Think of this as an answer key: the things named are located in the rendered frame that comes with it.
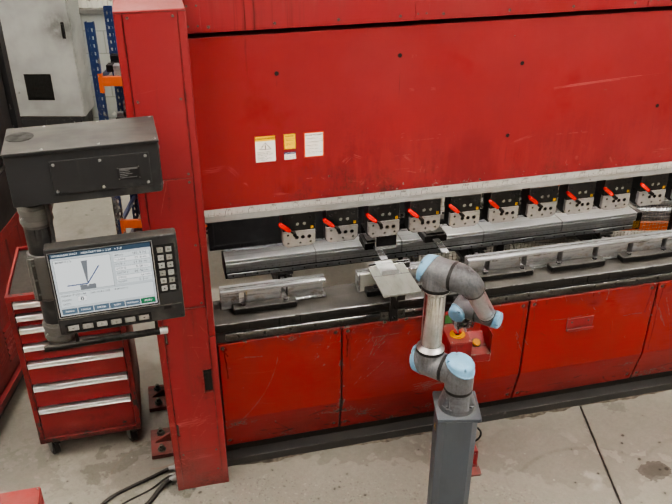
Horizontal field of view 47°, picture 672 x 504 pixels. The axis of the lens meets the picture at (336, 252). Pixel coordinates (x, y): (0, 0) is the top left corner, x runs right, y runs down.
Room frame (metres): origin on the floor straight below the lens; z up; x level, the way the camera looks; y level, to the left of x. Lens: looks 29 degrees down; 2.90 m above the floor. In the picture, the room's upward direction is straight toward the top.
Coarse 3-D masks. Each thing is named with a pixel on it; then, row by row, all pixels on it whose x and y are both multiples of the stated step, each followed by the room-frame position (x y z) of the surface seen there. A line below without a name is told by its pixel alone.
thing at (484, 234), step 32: (480, 224) 3.69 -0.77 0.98; (512, 224) 3.69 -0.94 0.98; (544, 224) 3.70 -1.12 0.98; (576, 224) 3.74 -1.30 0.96; (608, 224) 3.79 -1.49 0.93; (224, 256) 3.35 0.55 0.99; (256, 256) 3.35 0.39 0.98; (288, 256) 3.37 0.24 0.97; (320, 256) 3.40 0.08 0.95; (352, 256) 3.45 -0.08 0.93
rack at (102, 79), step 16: (112, 16) 5.45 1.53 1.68; (112, 32) 5.47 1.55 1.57; (96, 48) 4.98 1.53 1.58; (96, 64) 4.98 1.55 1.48; (96, 80) 4.98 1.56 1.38; (112, 80) 4.98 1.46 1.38; (96, 96) 4.98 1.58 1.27; (128, 208) 5.23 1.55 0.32; (128, 224) 4.98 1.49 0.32; (416, 256) 5.06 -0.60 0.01
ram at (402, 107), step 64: (192, 64) 3.02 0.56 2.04; (256, 64) 3.08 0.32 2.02; (320, 64) 3.14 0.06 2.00; (384, 64) 3.20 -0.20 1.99; (448, 64) 3.27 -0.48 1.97; (512, 64) 3.34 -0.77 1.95; (576, 64) 3.42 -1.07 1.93; (640, 64) 3.49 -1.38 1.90; (256, 128) 3.07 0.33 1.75; (320, 128) 3.14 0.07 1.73; (384, 128) 3.21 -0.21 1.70; (448, 128) 3.28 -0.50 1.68; (512, 128) 3.35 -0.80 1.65; (576, 128) 3.43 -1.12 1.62; (640, 128) 3.51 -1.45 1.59; (256, 192) 3.07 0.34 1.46; (320, 192) 3.14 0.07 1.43; (448, 192) 3.28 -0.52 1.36
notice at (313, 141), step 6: (312, 132) 3.13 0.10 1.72; (318, 132) 3.14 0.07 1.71; (306, 138) 3.12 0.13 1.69; (312, 138) 3.13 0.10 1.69; (318, 138) 3.13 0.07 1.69; (306, 144) 3.12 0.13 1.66; (312, 144) 3.13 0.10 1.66; (318, 144) 3.13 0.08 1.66; (306, 150) 3.12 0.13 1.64; (312, 150) 3.13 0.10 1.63; (318, 150) 3.13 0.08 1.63; (306, 156) 3.12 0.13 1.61; (312, 156) 3.13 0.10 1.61
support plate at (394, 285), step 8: (400, 264) 3.24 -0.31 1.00; (376, 272) 3.17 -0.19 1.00; (400, 272) 3.17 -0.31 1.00; (376, 280) 3.09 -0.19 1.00; (384, 280) 3.09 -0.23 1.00; (392, 280) 3.09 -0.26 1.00; (400, 280) 3.09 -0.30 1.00; (408, 280) 3.09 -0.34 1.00; (384, 288) 3.02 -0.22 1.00; (392, 288) 3.02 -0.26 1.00; (400, 288) 3.02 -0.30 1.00; (408, 288) 3.02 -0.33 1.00; (416, 288) 3.02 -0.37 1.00; (384, 296) 2.96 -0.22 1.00; (392, 296) 2.97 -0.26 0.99
